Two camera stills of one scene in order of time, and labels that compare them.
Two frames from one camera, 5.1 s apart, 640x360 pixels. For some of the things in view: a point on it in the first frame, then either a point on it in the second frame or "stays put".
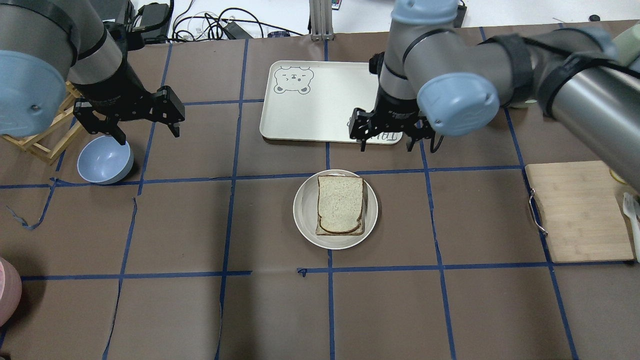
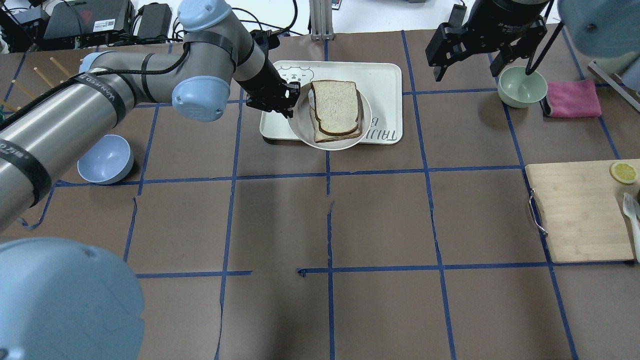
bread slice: (359, 230) -> (320, 136)
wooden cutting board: (583, 212) stays put
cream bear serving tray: (312, 101) stays put
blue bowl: (104, 161) stays put
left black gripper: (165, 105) -> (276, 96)
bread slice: (340, 202) -> (336, 105)
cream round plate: (305, 210) -> (301, 126)
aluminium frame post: (321, 20) stays put
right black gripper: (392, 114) -> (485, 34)
